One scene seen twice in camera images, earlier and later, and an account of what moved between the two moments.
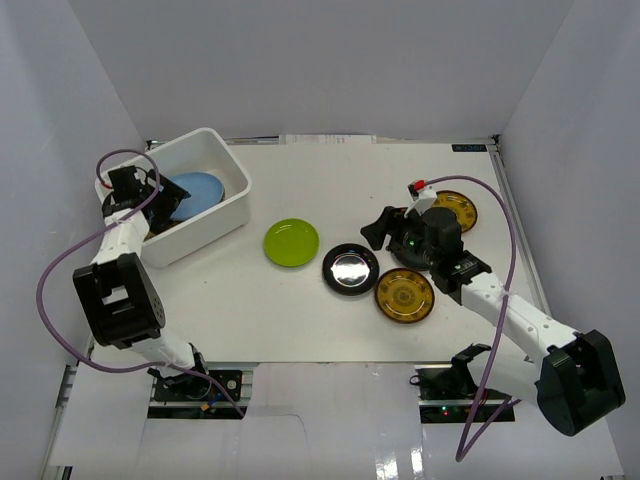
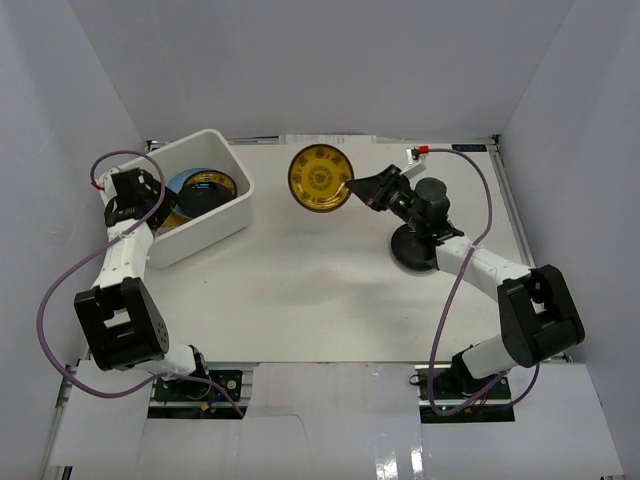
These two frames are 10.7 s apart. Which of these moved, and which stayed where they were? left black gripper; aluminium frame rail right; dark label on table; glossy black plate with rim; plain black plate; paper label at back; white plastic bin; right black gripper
Moved: glossy black plate with rim; right black gripper
Stayed: paper label at back; dark label on table; plain black plate; aluminium frame rail right; white plastic bin; left black gripper
